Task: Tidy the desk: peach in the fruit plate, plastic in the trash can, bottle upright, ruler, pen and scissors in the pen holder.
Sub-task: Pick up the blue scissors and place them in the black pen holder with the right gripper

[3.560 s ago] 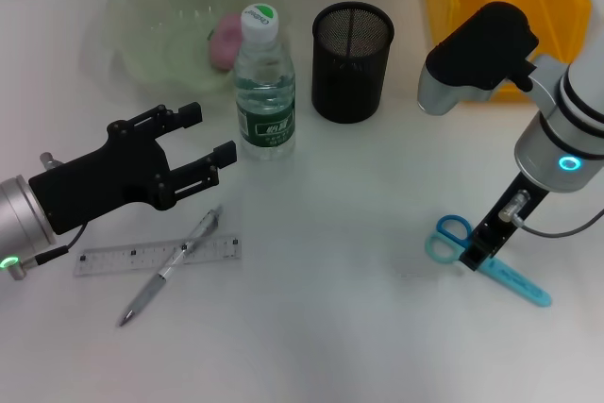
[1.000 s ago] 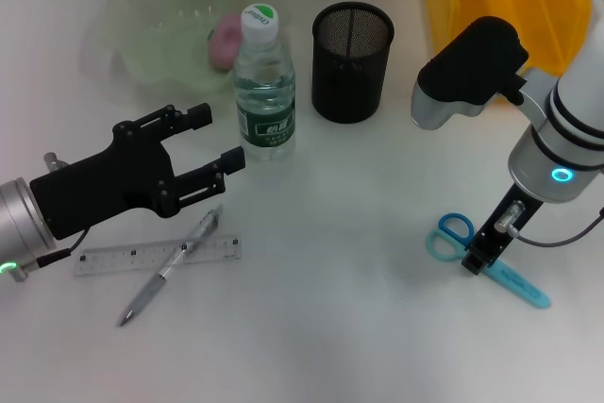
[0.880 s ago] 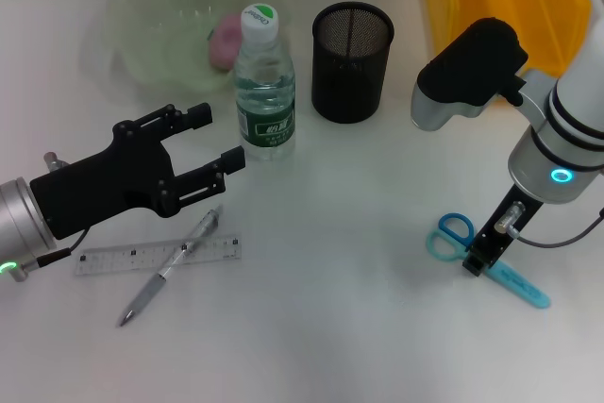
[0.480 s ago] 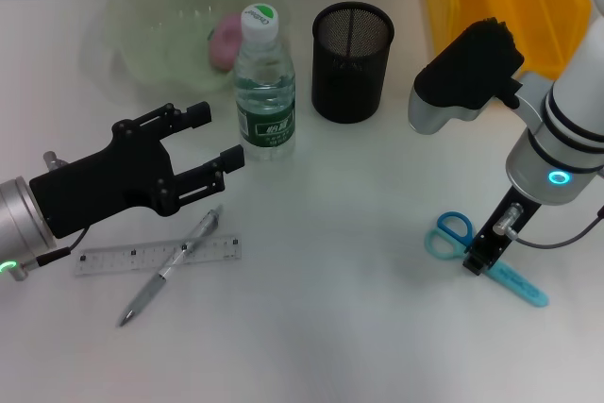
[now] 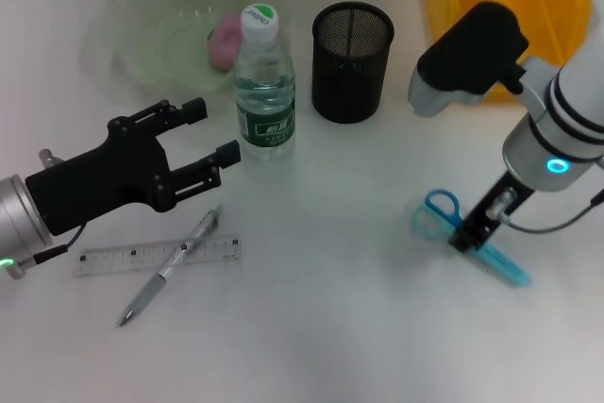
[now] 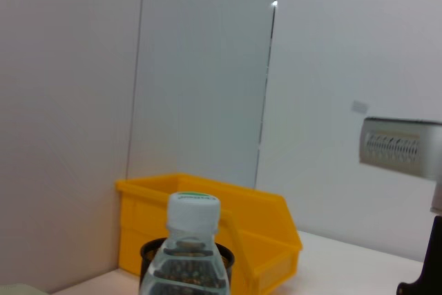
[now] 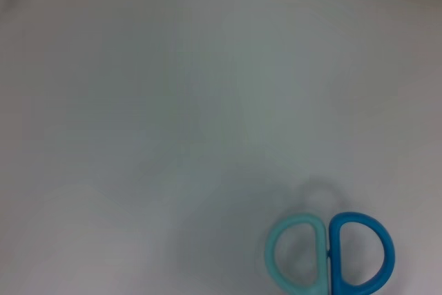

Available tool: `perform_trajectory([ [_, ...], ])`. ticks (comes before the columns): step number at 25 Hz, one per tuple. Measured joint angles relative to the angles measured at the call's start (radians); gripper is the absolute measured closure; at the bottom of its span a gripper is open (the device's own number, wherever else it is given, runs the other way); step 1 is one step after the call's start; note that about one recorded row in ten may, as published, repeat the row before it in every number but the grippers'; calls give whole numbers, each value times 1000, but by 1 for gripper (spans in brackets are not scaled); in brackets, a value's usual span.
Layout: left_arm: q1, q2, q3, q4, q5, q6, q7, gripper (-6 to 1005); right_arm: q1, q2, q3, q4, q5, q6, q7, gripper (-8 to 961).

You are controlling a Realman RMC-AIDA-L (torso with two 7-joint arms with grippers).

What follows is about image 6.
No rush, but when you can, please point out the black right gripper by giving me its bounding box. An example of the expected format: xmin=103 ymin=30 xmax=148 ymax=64
xmin=396 ymin=214 xmax=442 ymax=295

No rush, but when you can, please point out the clear water bottle green label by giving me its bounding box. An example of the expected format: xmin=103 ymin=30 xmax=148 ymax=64
xmin=140 ymin=191 xmax=231 ymax=295

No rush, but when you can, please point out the black mesh pen holder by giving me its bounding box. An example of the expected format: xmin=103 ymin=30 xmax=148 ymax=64
xmin=140 ymin=237 xmax=236 ymax=295

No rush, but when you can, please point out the yellow plastic bin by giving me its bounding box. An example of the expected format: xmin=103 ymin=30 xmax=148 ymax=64
xmin=115 ymin=173 xmax=304 ymax=295

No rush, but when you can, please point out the green translucent plastic bowl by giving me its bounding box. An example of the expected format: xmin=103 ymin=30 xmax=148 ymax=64
xmin=0 ymin=283 xmax=49 ymax=295

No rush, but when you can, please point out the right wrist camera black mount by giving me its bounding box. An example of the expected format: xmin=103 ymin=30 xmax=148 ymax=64
xmin=358 ymin=117 xmax=442 ymax=213

